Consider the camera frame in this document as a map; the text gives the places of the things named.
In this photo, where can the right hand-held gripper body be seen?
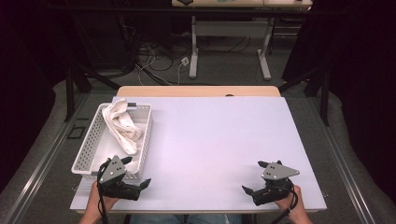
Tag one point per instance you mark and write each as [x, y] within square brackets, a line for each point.
[277, 180]

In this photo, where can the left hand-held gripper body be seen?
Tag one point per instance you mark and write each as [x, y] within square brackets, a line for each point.
[116, 174]

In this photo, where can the white cloth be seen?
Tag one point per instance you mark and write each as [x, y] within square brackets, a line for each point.
[123, 127]

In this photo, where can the white perforated plastic basket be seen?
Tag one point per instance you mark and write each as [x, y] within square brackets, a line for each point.
[93, 143]

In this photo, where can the person's right hand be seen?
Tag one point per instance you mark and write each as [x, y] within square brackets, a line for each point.
[294, 202]

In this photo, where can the person's left hand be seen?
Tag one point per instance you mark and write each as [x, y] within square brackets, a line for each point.
[101, 202]

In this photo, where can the white table mat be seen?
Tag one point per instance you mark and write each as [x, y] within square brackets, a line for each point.
[211, 143]

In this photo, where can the black metal stand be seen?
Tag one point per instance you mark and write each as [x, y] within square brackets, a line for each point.
[70, 90]
[323, 93]

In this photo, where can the wooden table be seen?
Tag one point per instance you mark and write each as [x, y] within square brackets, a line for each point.
[193, 91]

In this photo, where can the white power adapter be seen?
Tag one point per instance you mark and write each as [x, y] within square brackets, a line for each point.
[185, 61]

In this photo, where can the white-legged desk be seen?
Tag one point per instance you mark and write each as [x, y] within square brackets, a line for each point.
[230, 29]

